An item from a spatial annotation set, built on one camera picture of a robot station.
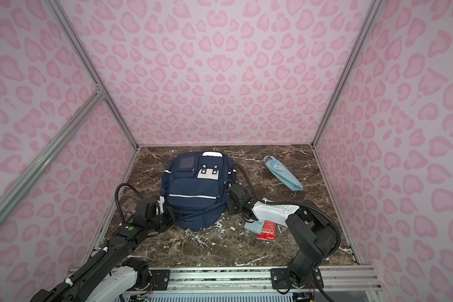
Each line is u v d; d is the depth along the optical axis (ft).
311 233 1.48
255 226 2.80
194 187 3.06
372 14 2.31
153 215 2.19
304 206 1.56
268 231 2.76
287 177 3.22
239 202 2.27
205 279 2.46
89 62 2.73
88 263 1.54
